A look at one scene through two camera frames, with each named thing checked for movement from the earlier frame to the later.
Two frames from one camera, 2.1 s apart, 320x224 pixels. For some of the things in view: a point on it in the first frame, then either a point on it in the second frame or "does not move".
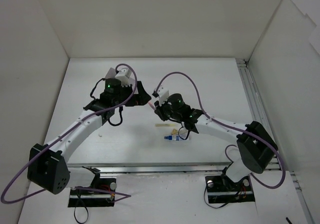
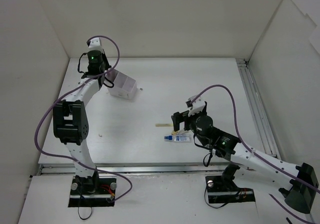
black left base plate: [80, 198] does not move
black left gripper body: [136, 95] to [104, 76]
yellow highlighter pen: [165, 125] does not move
